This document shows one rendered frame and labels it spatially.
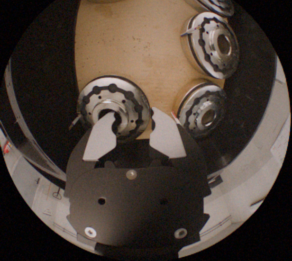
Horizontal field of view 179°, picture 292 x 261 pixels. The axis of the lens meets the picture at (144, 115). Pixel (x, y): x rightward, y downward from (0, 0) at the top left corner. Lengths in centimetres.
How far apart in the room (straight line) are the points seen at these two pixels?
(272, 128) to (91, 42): 299
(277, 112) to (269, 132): 50
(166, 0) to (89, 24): 11
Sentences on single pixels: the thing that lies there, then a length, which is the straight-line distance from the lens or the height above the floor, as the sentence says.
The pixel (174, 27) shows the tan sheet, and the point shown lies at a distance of 15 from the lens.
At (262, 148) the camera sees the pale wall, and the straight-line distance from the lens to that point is 306.
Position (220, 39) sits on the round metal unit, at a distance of 17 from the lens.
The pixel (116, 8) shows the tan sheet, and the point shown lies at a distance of 16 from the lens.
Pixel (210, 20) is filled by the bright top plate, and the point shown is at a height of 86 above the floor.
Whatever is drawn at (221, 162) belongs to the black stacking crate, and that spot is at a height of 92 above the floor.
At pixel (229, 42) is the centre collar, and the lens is 16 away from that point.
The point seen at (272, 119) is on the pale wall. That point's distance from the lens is 291.
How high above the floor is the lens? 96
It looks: 58 degrees down
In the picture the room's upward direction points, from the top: 172 degrees clockwise
